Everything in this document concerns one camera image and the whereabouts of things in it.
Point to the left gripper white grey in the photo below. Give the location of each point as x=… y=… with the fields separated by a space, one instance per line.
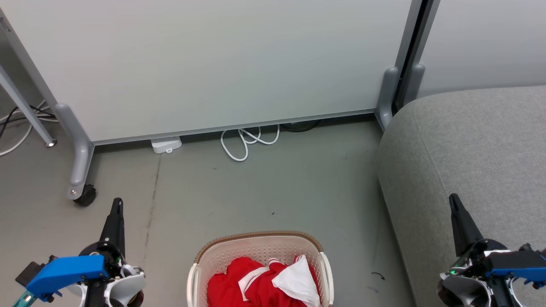
x=123 y=290

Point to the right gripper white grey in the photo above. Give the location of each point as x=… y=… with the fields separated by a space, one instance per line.
x=465 y=290

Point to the red shorts with white stripes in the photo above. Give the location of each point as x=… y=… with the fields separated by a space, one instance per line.
x=226 y=285

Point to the red jersey with white trim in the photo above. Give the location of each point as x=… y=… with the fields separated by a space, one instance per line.
x=298 y=277

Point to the grey fabric sofa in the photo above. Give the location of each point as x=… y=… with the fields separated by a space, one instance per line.
x=469 y=149

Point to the grey partition leg with caster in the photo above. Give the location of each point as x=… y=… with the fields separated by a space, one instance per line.
x=79 y=145

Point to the small black floor scrap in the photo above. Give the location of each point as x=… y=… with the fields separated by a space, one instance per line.
x=379 y=275

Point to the white power adapter box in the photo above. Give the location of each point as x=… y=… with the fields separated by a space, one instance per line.
x=166 y=144

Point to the cream plastic laundry basket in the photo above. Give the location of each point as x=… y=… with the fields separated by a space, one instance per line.
x=256 y=247

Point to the grey metal table leg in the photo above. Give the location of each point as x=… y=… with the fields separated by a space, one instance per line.
x=25 y=108

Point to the large grey partition panel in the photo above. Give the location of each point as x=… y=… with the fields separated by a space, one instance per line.
x=213 y=64

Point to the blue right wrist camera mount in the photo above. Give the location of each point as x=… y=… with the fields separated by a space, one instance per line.
x=518 y=262

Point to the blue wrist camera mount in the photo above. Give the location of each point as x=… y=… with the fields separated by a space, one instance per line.
x=518 y=262
x=64 y=270

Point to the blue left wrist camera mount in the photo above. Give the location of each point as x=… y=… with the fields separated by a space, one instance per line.
x=64 y=270

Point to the grey partition foot post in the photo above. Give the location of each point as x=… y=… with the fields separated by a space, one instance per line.
x=387 y=94

